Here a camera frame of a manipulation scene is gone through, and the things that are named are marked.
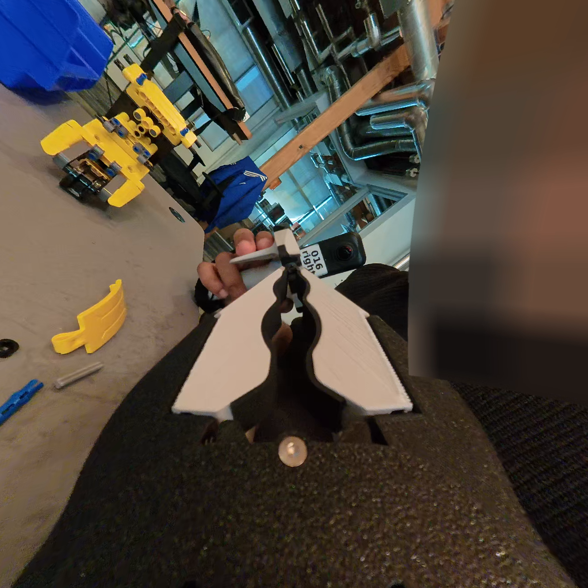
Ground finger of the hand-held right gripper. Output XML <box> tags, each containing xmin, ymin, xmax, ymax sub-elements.
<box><xmin>230</xmin><ymin>243</ymin><xmax>282</xmax><ymax>266</ymax></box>
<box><xmin>273</xmin><ymin>228</ymin><xmax>300</xmax><ymax>265</ymax></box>

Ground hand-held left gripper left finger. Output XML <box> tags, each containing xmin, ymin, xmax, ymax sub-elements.
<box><xmin>172</xmin><ymin>269</ymin><xmax>288</xmax><ymax>421</ymax></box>

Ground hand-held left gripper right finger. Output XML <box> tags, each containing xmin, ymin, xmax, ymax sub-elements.
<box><xmin>294</xmin><ymin>271</ymin><xmax>414</xmax><ymax>416</ymax></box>

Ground black toy pin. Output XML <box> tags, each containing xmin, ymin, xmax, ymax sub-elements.
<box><xmin>275</xmin><ymin>248</ymin><xmax>306</xmax><ymax>314</ymax></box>

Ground person's right hand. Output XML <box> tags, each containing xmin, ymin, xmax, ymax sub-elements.
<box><xmin>198</xmin><ymin>228</ymin><xmax>276</xmax><ymax>299</ymax></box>

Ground blue jacket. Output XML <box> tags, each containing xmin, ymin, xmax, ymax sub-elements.
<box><xmin>200</xmin><ymin>156</ymin><xmax>268</xmax><ymax>232</ymax></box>

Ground yellow curved toy panel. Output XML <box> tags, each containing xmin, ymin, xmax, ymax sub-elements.
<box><xmin>51</xmin><ymin>279</ymin><xmax>128</xmax><ymax>354</ymax></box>

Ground wooden beam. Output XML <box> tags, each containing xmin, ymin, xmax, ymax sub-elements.
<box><xmin>259</xmin><ymin>43</ymin><xmax>414</xmax><ymax>191</ymax></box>

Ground grey toy axle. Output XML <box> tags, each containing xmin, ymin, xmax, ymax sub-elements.
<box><xmin>54</xmin><ymin>362</ymin><xmax>104</xmax><ymax>389</ymax></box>

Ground black bag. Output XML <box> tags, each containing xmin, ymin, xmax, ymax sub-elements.
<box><xmin>198</xmin><ymin>23</ymin><xmax>250</xmax><ymax>122</ymax></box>

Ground yellow toy vehicle assembly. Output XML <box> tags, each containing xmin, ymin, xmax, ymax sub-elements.
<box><xmin>40</xmin><ymin>63</ymin><xmax>198</xmax><ymax>207</ymax></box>

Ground wood-edged desk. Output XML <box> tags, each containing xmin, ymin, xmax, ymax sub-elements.
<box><xmin>152</xmin><ymin>0</ymin><xmax>252</xmax><ymax>145</ymax></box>

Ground metal ceiling ducts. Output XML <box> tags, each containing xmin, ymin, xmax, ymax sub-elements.
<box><xmin>239</xmin><ymin>0</ymin><xmax>437</xmax><ymax>175</ymax></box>

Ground blue toy pin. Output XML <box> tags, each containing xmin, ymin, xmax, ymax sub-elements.
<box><xmin>0</xmin><ymin>380</ymin><xmax>44</xmax><ymax>425</ymax></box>

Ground blue plastic bin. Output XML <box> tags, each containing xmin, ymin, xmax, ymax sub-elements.
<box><xmin>0</xmin><ymin>0</ymin><xmax>114</xmax><ymax>104</ymax></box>

